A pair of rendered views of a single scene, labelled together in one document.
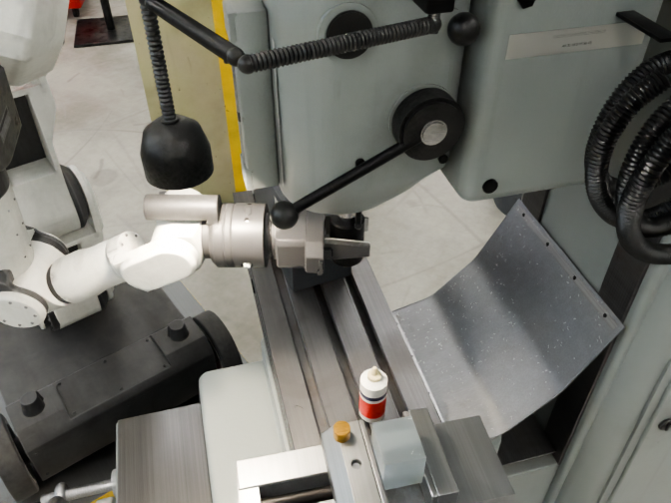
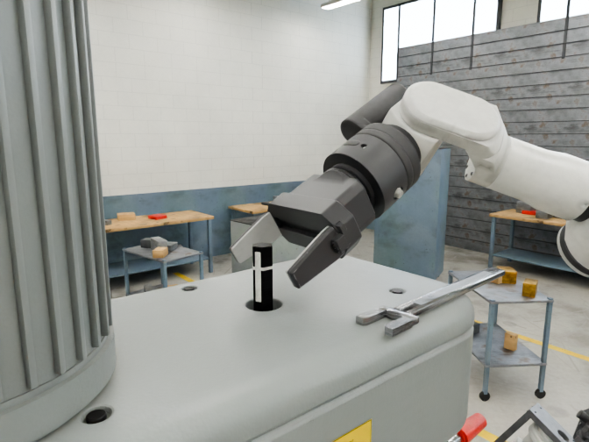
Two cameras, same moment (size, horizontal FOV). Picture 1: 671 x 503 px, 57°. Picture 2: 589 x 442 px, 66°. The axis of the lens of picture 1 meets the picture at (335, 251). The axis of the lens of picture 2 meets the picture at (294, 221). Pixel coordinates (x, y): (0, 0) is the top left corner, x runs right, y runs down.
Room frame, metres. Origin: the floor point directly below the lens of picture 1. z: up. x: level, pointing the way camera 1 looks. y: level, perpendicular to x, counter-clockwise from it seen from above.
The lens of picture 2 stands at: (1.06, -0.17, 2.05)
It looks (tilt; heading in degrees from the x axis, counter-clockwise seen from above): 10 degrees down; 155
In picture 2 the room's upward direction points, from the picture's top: straight up
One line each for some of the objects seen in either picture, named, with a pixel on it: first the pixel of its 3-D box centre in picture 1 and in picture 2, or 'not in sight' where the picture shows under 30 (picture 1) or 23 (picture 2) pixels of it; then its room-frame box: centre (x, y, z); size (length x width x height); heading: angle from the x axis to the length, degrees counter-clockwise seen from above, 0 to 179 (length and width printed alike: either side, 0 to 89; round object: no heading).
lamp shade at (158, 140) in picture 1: (175, 145); not in sight; (0.56, 0.17, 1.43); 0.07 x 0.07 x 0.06
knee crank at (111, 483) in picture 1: (82, 491); not in sight; (0.66, 0.53, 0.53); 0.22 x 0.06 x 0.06; 105
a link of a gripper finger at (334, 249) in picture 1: (346, 251); not in sight; (0.62, -0.01, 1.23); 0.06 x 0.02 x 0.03; 90
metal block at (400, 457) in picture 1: (396, 452); not in sight; (0.42, -0.08, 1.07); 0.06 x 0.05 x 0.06; 12
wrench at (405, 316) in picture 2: not in sight; (446, 293); (0.72, 0.16, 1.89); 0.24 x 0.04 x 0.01; 108
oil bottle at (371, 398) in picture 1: (372, 390); not in sight; (0.56, -0.06, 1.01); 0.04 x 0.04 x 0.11
